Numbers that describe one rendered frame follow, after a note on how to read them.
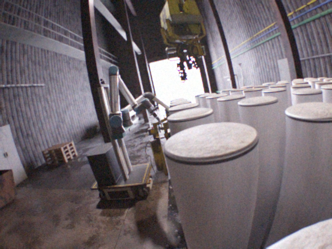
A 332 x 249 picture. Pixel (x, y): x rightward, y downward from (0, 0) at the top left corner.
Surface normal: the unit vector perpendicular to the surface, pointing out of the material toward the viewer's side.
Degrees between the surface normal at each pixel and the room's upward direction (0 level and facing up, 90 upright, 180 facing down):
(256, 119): 90
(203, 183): 90
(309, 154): 90
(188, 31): 90
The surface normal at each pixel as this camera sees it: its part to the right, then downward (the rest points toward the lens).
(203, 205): -0.40, 0.26
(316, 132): -0.77, 0.29
